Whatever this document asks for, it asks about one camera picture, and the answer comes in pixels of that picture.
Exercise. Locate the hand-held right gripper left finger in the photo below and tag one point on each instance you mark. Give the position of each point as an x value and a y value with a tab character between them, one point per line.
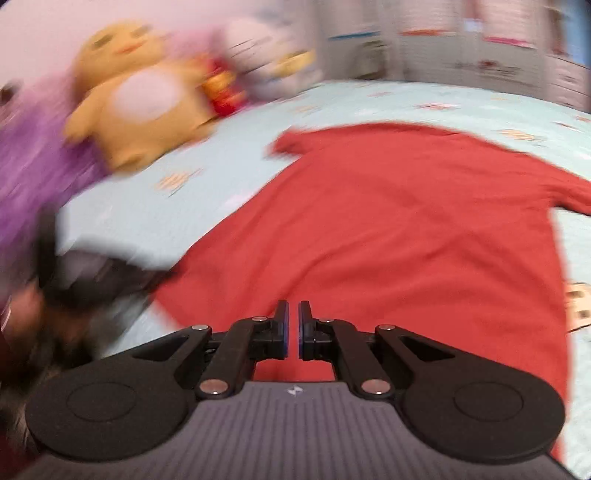
284	332

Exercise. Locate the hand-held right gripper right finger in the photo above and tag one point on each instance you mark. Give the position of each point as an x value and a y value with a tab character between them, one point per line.
303	332

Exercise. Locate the red long-sleeved shirt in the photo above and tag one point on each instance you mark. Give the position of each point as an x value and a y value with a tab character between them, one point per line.
392	221

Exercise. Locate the purple fluffy blanket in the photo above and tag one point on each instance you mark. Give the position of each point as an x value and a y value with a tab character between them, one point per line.
32	175

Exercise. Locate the yellow plush toy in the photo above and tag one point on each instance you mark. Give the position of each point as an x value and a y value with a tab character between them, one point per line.
138	106

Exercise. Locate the small red yellow bear plush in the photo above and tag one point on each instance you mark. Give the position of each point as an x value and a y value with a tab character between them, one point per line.
224	92

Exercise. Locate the mint quilted bee-print bedspread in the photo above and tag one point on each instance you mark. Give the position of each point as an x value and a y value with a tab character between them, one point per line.
406	99

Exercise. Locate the white cat plush toy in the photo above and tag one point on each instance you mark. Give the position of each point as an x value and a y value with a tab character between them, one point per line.
263	55

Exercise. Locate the white cabinet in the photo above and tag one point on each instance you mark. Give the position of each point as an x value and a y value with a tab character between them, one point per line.
461	46

